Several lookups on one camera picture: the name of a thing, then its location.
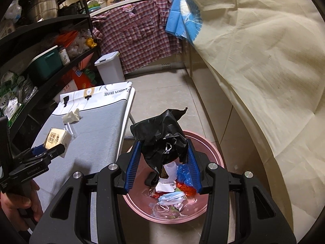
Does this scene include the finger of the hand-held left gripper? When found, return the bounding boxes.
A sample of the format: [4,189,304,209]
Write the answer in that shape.
[32,144,66,165]
[18,144,49,160]

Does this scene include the cream and blue cloth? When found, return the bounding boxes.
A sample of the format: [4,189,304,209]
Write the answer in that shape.
[165,0,325,181]

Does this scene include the yellow tissue packet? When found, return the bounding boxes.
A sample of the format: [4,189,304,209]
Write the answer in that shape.
[43,127,70,158]

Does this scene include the white plastic bag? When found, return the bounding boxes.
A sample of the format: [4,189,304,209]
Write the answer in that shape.
[3,0,22,21]

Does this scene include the black cooking pot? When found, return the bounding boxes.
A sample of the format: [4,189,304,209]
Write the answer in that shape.
[59,4,79,16]

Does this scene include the green storage box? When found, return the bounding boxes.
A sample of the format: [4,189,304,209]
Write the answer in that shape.
[27,45,64,83]

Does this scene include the black plastic bag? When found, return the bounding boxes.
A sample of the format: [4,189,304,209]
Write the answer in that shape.
[130,107,190,181]

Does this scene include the stacked steel pots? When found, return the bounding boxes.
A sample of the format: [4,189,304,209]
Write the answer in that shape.
[26,0,60,22]

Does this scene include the orange-red plastic bag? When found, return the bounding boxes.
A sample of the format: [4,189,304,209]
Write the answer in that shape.
[54,30,79,48]

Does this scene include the white labelled jar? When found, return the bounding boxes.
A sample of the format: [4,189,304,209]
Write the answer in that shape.
[58,46,71,66]

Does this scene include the blue plastic bag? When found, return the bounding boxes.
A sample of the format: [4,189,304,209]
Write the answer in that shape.
[176,164,197,188]

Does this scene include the person's left hand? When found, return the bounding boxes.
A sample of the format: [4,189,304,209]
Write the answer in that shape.
[0,182,44,232]

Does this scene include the green and white packets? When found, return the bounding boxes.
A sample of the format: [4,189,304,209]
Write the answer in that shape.
[0,71,39,123]

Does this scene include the clear plastic wrapper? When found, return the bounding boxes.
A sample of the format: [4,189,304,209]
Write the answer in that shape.
[63,123,78,141]

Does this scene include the orange bag with blue label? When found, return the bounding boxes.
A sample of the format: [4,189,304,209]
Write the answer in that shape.
[68,67,96,90]

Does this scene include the white lidded bin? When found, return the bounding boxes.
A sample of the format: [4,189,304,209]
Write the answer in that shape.
[94,51,126,85]

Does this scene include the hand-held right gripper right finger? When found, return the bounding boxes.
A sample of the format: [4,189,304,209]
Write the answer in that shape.
[186,143,297,244]

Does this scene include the pink plastic basin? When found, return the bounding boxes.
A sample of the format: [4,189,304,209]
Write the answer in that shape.
[122,130,225,225]

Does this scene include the blue face mask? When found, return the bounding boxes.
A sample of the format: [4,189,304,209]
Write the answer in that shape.
[157,192,187,207]

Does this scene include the black metal shelf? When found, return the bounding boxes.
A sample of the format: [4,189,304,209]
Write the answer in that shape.
[0,0,102,146]

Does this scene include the crumpled beige paper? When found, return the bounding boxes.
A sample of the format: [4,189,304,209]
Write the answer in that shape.
[62,108,81,124]

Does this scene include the red plaid shirt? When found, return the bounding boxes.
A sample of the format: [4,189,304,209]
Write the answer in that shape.
[91,0,184,75]

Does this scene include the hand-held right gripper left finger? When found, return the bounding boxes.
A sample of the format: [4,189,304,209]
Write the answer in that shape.
[28,141,142,244]

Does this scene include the red snack packet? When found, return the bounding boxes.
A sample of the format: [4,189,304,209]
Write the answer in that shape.
[176,182,200,198]

